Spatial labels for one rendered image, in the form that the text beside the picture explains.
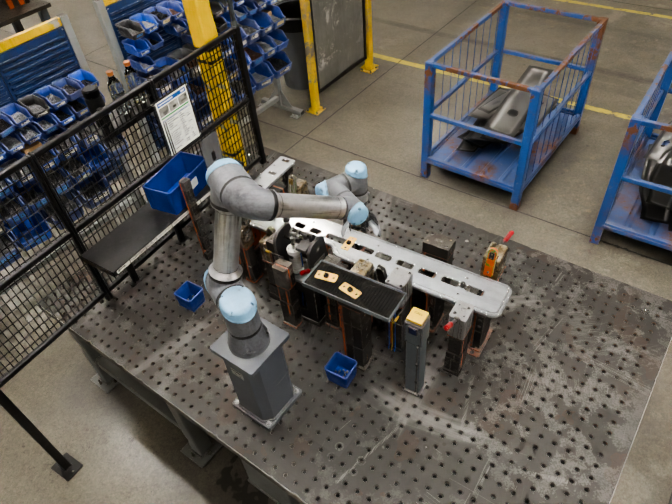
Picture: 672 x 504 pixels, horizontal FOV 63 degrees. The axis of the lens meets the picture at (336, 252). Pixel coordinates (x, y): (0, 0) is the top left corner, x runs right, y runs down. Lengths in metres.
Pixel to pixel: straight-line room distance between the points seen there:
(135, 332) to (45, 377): 1.12
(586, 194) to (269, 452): 3.09
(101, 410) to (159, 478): 0.58
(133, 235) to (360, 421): 1.31
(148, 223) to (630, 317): 2.20
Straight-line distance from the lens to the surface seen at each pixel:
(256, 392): 2.09
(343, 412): 2.27
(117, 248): 2.66
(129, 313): 2.83
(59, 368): 3.75
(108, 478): 3.23
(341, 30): 5.44
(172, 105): 2.83
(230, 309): 1.83
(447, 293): 2.23
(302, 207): 1.69
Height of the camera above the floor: 2.68
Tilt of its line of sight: 45 degrees down
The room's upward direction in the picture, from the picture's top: 6 degrees counter-clockwise
